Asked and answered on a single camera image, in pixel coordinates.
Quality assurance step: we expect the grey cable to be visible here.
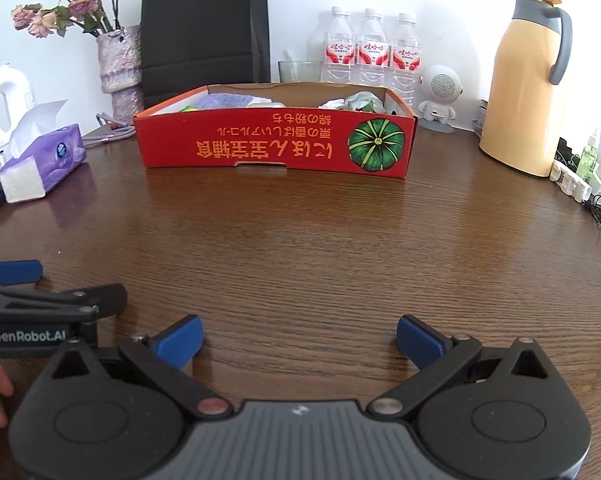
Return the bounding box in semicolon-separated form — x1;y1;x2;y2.
83;112;136;148

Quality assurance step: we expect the green spray bottle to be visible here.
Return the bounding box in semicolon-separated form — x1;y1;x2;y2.
575;122;601;183

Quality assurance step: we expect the white detergent jug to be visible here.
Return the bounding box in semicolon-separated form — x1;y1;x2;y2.
0;64;37;151

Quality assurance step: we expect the clear water bottle red label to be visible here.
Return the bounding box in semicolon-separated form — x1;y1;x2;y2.
389;12;423;107
356;8;392;88
321;6;357;84

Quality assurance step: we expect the white robot-shaped speaker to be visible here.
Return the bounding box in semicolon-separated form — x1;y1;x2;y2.
417;64;463;133

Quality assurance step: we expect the white power strip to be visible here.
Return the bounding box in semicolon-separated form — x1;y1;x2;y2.
550;160;593;203

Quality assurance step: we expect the purple knitted pouch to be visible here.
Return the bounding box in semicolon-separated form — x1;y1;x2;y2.
195;91;261;110

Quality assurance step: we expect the purple tissue pack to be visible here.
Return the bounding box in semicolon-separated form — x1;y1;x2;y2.
0;100;88;204

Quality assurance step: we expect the purple textured vase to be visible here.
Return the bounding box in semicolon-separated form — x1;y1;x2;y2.
96;25;144;123

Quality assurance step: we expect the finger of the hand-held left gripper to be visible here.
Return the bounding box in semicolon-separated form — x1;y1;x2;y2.
0;260;44;284
0;283;128;320

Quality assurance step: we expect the clear glass cup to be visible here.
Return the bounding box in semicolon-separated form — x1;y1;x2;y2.
278;51;323;84

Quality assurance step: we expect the yellow thermos jug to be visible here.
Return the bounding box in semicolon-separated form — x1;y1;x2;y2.
479;0;573;178

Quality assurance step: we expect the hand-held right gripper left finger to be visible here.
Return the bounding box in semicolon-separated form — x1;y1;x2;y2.
50;314;234;418

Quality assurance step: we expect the red cardboard box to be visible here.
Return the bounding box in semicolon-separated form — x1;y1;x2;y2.
133;84;420;181

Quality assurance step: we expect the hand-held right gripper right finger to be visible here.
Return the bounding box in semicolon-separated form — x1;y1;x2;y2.
369;314;551;418

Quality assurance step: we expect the black paper bag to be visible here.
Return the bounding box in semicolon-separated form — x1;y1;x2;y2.
140;0;271;111

